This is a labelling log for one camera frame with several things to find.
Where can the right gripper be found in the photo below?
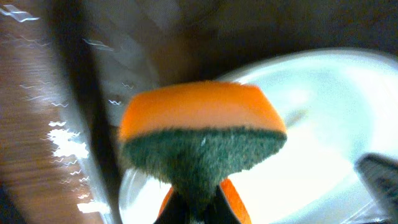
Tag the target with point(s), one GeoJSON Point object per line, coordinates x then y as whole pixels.
{"type": "Point", "coordinates": [378, 172]}

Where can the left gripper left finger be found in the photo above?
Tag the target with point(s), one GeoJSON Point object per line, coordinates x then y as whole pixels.
{"type": "Point", "coordinates": [174, 209]}

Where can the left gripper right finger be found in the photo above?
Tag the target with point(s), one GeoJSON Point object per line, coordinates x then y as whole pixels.
{"type": "Point", "coordinates": [219, 211]}

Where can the orange green sponge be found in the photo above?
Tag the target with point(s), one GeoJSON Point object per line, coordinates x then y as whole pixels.
{"type": "Point", "coordinates": [194, 136]}

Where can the light green plate with stain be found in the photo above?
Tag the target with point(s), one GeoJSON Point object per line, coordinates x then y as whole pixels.
{"type": "Point", "coordinates": [311, 140]}

